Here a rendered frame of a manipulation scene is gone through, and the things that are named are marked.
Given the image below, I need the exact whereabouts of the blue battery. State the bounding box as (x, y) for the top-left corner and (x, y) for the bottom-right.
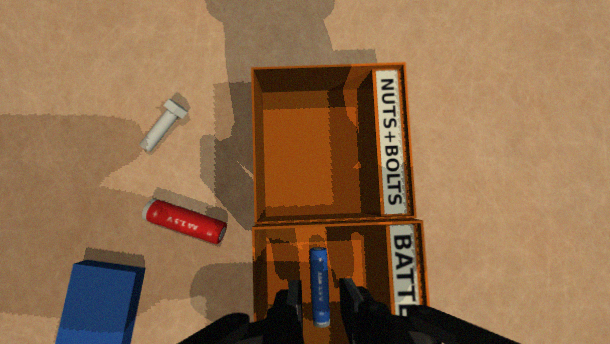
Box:
(310, 247), (330, 328)

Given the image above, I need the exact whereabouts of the red aa battery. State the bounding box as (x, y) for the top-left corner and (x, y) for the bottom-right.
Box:
(142, 199), (227, 244)

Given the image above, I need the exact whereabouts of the orange three-compartment bin rack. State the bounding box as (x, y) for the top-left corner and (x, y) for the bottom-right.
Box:
(251, 62), (430, 344)

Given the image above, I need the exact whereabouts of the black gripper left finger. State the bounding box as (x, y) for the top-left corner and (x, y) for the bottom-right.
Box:
(178, 280), (304, 344)

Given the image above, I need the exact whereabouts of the blue rectangular block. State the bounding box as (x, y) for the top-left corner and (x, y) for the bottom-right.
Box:
(55, 260), (146, 344)

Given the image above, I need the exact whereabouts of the grey metal bolt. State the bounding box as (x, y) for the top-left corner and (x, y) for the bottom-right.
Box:
(139, 99), (188, 151)

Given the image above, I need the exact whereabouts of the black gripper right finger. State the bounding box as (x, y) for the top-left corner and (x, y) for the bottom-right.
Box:
(339, 278), (521, 344)

